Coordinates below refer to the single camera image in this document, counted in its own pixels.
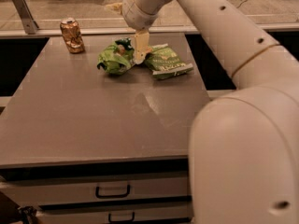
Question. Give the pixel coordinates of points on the green rice chip bag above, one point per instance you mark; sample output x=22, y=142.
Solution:
x=117, y=58

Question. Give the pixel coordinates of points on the grey drawer cabinet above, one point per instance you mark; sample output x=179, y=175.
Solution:
x=70, y=127

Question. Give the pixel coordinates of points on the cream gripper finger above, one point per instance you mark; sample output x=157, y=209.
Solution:
x=141, y=40
x=115, y=7

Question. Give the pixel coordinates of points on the lower black drawer handle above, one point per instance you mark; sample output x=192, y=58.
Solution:
x=125, y=218

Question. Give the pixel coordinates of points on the crushed orange soda can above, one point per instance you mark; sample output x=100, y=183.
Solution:
x=72, y=35

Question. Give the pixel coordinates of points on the black drawer handle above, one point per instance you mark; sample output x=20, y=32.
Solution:
x=125, y=218
x=112, y=192

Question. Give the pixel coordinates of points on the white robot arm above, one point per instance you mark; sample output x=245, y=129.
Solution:
x=244, y=146

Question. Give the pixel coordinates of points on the left metal railing bracket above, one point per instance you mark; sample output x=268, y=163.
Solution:
x=28, y=22

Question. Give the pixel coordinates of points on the upper black drawer handle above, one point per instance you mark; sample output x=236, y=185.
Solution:
x=112, y=192

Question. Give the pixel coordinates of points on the small green snack bag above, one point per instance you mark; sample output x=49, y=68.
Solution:
x=165, y=63

